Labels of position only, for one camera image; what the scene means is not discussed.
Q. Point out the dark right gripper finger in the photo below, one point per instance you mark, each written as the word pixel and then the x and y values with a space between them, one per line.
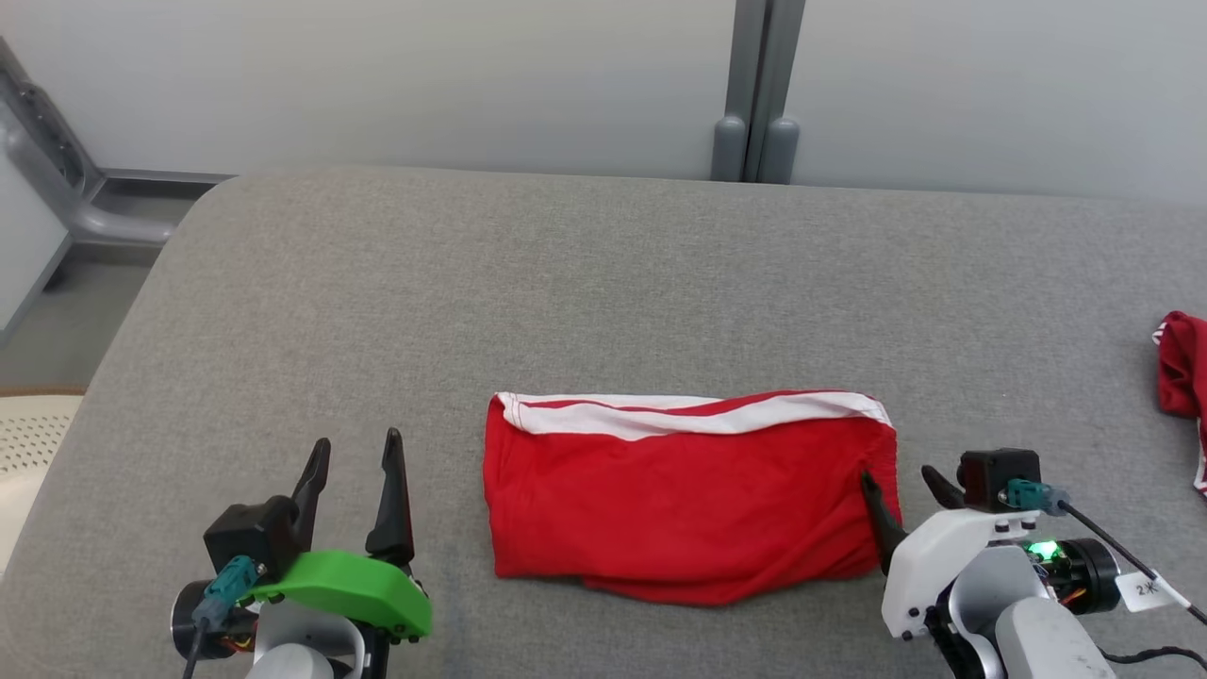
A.
pixel 943 488
pixel 882 528

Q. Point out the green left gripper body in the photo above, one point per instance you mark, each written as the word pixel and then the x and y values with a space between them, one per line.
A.
pixel 349 589

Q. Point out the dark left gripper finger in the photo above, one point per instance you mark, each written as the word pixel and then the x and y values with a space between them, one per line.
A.
pixel 311 490
pixel 391 509

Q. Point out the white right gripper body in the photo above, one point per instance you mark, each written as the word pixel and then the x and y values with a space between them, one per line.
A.
pixel 934 566

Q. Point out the red shorts with white stripe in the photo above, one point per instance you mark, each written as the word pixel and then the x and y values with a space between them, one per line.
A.
pixel 679 509

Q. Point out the red jersey with white sleeves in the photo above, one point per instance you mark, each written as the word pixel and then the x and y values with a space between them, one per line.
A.
pixel 1183 368

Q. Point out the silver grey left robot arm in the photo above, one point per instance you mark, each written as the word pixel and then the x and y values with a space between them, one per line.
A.
pixel 292 651

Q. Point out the beige perforated laundry basket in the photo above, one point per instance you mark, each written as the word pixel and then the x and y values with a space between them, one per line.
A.
pixel 28 453

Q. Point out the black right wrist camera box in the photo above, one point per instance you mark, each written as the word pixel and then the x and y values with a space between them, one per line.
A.
pixel 995 476

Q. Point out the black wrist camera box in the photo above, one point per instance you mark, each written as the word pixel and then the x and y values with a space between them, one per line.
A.
pixel 250 538
pixel 995 476

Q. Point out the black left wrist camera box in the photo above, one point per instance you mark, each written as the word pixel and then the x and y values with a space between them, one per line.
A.
pixel 250 538

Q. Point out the grey metal frame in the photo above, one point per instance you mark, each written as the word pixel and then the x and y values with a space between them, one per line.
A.
pixel 85 207

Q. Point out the grey partition post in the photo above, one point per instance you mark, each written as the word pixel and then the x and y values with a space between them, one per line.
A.
pixel 759 94

